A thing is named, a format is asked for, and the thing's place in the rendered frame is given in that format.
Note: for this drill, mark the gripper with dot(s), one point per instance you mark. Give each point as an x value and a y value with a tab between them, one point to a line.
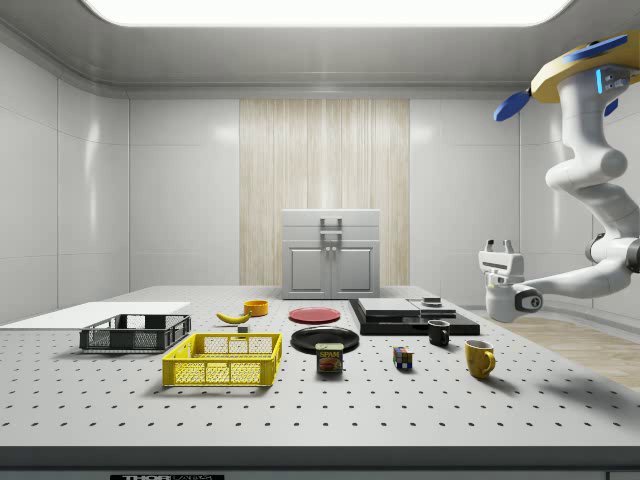
501	262

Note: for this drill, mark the flat-sided can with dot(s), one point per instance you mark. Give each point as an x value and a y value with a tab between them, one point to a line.
329	359

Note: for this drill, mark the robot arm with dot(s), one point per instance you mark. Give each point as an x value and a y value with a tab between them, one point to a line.
582	130

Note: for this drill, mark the black mug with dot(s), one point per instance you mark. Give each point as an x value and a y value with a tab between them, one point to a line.
437	334

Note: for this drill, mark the yellow mug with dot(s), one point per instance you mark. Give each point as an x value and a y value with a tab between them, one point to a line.
477	361

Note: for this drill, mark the black stove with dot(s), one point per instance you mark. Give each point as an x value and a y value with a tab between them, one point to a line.
400	315

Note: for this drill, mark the puzzle cube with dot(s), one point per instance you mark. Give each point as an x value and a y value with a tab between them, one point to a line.
402	358

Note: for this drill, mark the white cabinet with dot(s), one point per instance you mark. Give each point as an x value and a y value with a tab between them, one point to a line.
330	265

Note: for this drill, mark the red plate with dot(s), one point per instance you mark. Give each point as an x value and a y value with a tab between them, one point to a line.
314	315

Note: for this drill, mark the black plate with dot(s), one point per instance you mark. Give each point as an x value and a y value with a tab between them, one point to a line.
310	338

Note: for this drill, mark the yellow bowl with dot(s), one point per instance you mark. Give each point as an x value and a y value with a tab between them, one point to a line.
256	310

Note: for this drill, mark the banana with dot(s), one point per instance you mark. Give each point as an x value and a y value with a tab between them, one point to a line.
233	318

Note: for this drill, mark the yellow basket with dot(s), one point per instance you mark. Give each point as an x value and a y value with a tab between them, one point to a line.
220	372

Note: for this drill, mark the dark grey basket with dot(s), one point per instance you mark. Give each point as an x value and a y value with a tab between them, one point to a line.
125	340

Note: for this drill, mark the white board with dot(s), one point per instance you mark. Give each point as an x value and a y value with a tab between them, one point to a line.
95	314

